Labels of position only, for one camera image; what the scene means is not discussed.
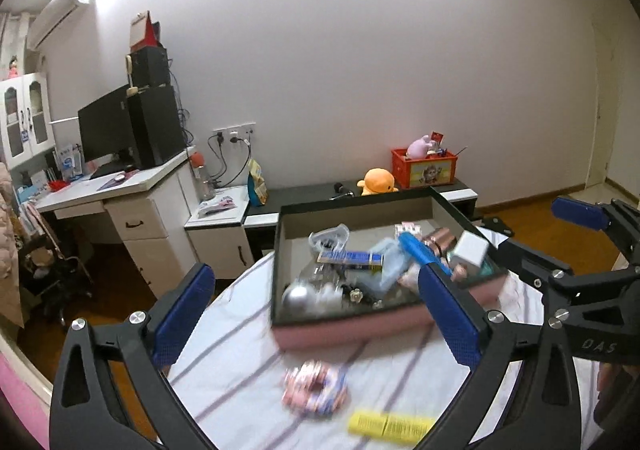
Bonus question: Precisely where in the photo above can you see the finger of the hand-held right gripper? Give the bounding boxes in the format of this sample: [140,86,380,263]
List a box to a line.
[495,240,640,311]
[551,196,640,271]

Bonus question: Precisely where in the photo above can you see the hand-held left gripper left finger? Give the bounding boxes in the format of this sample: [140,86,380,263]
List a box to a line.
[48,262,216,450]

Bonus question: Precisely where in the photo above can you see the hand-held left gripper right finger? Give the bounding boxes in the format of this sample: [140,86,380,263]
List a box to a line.
[417,266,583,450]

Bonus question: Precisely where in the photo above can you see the small white box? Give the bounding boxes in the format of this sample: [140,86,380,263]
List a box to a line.
[452,230,488,266]

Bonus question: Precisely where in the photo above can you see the blue tube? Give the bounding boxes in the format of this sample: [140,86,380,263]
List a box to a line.
[398,232,453,276]

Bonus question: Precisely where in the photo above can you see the rose gold cylinder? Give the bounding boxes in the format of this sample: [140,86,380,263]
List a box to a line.
[422,227,456,256]

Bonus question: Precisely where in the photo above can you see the clear plastic flosser box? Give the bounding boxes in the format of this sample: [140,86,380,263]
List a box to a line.
[370,237,416,296]

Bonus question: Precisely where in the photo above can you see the pink storage box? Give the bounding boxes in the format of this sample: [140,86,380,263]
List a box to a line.
[270,187,508,351]

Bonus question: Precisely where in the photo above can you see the blue and gold long box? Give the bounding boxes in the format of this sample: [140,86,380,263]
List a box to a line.
[317,250,384,271]

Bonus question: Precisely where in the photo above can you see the clear plastic packet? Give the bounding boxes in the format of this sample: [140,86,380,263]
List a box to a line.
[310,224,349,262]

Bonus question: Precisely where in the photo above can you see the person's right hand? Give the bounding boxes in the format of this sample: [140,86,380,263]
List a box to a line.
[592,362,640,450]

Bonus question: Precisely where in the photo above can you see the white bedside cabinet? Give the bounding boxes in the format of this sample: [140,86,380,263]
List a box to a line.
[184,185,278,281]

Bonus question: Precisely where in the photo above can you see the white desk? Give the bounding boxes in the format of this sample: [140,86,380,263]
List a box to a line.
[34,146,201,301]

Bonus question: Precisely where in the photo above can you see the pink plastic packet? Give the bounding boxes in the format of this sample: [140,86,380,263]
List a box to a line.
[197,196,236,218]

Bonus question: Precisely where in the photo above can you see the yellow packet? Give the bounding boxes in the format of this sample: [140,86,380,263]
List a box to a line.
[348,410,436,446]

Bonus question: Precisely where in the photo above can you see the black office chair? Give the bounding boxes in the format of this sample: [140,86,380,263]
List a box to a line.
[15,225,96,326]

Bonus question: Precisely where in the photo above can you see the water bottle with red cap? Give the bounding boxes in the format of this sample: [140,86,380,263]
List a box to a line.
[189,152,216,201]

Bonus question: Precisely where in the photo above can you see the red crate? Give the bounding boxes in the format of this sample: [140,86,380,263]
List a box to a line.
[391,147,458,190]

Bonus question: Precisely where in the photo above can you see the snack bag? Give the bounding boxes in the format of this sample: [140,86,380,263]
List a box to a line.
[247,159,268,207]

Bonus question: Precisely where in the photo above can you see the pink scrunchie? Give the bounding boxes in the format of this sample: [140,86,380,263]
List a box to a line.
[282,360,349,416]

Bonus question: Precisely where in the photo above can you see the purple mouse pad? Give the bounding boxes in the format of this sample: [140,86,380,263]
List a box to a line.
[97,170,141,191]

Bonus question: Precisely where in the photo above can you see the orange plush toy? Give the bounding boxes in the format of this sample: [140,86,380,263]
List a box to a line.
[356,167,400,196]

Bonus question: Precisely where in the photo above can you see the pink plush toy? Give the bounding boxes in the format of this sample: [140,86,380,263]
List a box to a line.
[406,134,435,161]

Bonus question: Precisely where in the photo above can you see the black keyboard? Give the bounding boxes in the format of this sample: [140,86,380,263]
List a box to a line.
[89,162,133,181]

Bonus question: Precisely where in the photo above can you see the low black bench cabinet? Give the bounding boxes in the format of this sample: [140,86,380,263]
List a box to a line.
[245,180,483,241]

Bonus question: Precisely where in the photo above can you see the pink bedding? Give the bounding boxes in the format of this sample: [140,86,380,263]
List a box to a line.
[0,330,53,436]

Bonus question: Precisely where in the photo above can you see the row of books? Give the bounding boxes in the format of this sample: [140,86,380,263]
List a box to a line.
[15,182,46,236]

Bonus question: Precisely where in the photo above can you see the pink padded jacket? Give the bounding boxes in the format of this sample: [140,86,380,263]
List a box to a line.
[0,165,23,328]

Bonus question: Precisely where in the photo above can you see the black computer tower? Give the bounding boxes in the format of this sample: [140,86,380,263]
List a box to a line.
[126,85,187,169]

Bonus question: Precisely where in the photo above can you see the blue and white box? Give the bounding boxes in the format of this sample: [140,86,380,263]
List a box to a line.
[55,144,81,178]

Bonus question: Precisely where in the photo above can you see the black monitor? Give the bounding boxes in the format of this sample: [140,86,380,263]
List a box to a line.
[77,84,136,176]

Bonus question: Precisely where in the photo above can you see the small wooden stand ornament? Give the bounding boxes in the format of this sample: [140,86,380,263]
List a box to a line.
[125,54,140,98]

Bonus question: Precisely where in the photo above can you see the white glass-door cabinet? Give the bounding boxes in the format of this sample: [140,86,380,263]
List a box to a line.
[0,71,55,171]

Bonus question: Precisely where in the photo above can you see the black speaker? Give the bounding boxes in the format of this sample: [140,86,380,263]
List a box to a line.
[130,46,171,88]

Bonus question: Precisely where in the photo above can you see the desk calendar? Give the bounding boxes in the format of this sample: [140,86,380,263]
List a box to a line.
[129,11,151,51]

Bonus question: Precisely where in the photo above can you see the white air conditioner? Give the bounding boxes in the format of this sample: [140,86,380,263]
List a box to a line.
[25,0,96,51]

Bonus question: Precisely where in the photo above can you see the beige curtain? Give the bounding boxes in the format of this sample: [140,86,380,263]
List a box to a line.
[0,12,46,81]

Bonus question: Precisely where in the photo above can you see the black power cable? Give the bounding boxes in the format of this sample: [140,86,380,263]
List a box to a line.
[207,132,253,191]

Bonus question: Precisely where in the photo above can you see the white wall outlet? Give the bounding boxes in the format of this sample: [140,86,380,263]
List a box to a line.
[212,122,256,143]

